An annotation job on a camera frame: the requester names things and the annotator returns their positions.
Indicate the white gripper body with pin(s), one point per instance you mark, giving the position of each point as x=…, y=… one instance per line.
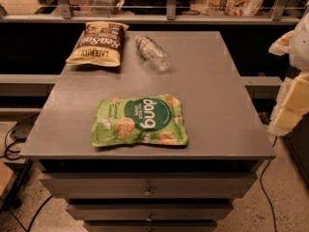
x=300, y=50

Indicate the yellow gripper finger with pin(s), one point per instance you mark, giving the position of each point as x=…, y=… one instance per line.
x=292, y=103
x=282, y=46

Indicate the clear plastic water bottle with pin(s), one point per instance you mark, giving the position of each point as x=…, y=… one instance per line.
x=153, y=53

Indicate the black bag behind railing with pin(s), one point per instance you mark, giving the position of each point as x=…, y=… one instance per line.
x=154, y=7

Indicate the green dang rice chips bag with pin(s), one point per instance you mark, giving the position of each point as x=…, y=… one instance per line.
x=156, y=120

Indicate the grey drawer cabinet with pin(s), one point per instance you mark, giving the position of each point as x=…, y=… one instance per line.
x=144, y=188

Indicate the brown sea salt chip bag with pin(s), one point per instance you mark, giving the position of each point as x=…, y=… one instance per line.
x=100, y=45

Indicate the grey metal railing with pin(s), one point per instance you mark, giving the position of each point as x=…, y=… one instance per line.
x=77, y=11

